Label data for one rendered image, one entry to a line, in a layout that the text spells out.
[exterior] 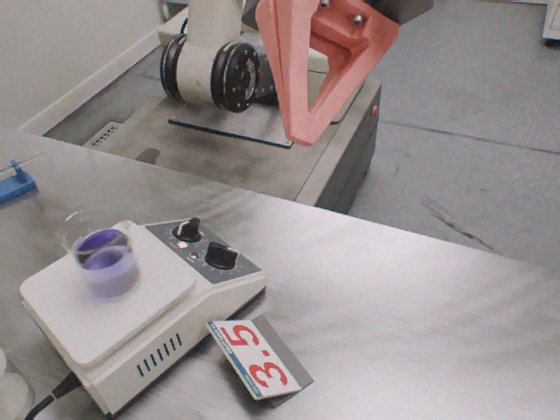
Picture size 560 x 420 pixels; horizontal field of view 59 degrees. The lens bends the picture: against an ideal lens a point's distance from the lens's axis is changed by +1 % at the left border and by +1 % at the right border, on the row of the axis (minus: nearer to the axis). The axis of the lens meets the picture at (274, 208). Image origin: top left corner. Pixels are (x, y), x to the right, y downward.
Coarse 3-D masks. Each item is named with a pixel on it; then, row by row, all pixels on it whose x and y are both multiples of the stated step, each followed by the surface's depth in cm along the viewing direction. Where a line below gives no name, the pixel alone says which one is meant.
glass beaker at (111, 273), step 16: (80, 208) 41; (96, 208) 42; (112, 208) 42; (64, 224) 41; (80, 224) 42; (96, 224) 43; (112, 224) 43; (128, 224) 40; (64, 240) 40; (128, 240) 41; (80, 256) 39; (96, 256) 39; (112, 256) 40; (128, 256) 41; (80, 272) 41; (96, 272) 40; (112, 272) 41; (128, 272) 42; (96, 288) 42; (112, 288) 42; (128, 288) 43
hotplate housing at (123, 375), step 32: (224, 288) 47; (256, 288) 52; (32, 320) 47; (160, 320) 44; (192, 320) 46; (224, 320) 50; (64, 352) 42; (128, 352) 42; (160, 352) 44; (64, 384) 43; (96, 384) 40; (128, 384) 43
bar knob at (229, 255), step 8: (208, 248) 50; (216, 248) 50; (224, 248) 50; (232, 248) 51; (208, 256) 50; (216, 256) 50; (224, 256) 50; (232, 256) 50; (216, 264) 49; (224, 264) 50; (232, 264) 50
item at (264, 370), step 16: (224, 336) 46; (240, 336) 47; (256, 336) 49; (240, 352) 45; (256, 352) 46; (256, 368) 44; (272, 368) 46; (256, 384) 42; (272, 384) 43; (288, 384) 45
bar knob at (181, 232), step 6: (186, 222) 53; (192, 222) 53; (198, 222) 54; (174, 228) 54; (180, 228) 52; (186, 228) 52; (192, 228) 53; (198, 228) 55; (174, 234) 53; (180, 234) 52; (186, 234) 53; (192, 234) 54; (198, 234) 54; (180, 240) 52; (186, 240) 52; (192, 240) 53; (198, 240) 53
